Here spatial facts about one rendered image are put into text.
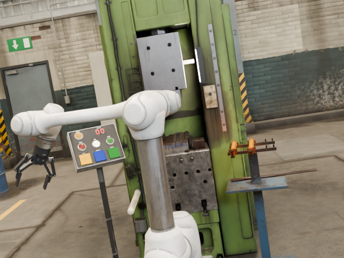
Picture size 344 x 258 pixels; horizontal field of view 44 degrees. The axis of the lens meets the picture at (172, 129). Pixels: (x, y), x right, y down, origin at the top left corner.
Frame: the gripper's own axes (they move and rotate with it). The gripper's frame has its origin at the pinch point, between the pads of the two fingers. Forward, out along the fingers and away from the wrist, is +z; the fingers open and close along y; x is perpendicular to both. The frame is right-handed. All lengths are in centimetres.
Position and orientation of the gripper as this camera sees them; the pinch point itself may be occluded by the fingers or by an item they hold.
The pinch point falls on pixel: (31, 185)
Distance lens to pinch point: 216.4
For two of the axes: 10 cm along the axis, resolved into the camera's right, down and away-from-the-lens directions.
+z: -3.4, 9.3, 1.7
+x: -5.0, -3.3, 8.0
